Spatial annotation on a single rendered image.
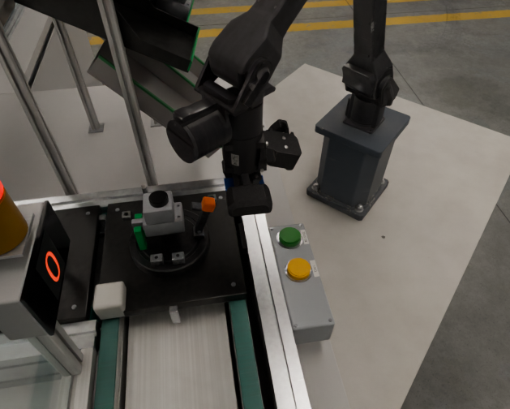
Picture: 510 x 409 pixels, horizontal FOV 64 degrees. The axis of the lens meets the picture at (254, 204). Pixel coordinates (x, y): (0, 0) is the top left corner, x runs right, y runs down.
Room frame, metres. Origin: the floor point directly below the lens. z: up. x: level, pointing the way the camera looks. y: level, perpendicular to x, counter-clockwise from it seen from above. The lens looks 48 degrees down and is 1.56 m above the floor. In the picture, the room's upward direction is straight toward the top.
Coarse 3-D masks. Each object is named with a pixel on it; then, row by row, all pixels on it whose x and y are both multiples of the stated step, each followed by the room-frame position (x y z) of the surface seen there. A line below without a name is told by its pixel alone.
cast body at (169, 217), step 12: (156, 192) 0.45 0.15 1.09; (168, 192) 0.46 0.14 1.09; (144, 204) 0.43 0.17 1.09; (156, 204) 0.42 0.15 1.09; (168, 204) 0.43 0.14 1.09; (180, 204) 0.46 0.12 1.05; (144, 216) 0.41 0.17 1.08; (156, 216) 0.42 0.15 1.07; (168, 216) 0.42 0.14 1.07; (180, 216) 0.43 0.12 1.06; (144, 228) 0.41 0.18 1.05; (156, 228) 0.41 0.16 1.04; (168, 228) 0.42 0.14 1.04; (180, 228) 0.42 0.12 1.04
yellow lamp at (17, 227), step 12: (0, 204) 0.23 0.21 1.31; (12, 204) 0.24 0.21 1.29; (0, 216) 0.22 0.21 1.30; (12, 216) 0.23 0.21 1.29; (0, 228) 0.22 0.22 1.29; (12, 228) 0.22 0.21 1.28; (24, 228) 0.23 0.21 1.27; (0, 240) 0.21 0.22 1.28; (12, 240) 0.22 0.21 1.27; (0, 252) 0.21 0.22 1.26
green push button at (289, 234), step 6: (288, 228) 0.47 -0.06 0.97; (294, 228) 0.47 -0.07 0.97; (282, 234) 0.46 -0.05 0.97; (288, 234) 0.46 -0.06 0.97; (294, 234) 0.46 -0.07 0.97; (300, 234) 0.46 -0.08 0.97; (282, 240) 0.45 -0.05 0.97; (288, 240) 0.45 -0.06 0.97; (294, 240) 0.45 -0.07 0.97; (288, 246) 0.44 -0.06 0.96
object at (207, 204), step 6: (204, 198) 0.45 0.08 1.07; (210, 198) 0.46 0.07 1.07; (192, 204) 0.45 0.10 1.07; (198, 204) 0.45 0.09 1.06; (204, 204) 0.44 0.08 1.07; (210, 204) 0.44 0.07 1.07; (198, 210) 0.44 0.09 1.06; (204, 210) 0.44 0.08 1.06; (210, 210) 0.44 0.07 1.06; (204, 216) 0.44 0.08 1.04; (198, 222) 0.44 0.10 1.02; (204, 222) 0.44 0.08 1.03; (198, 228) 0.44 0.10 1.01
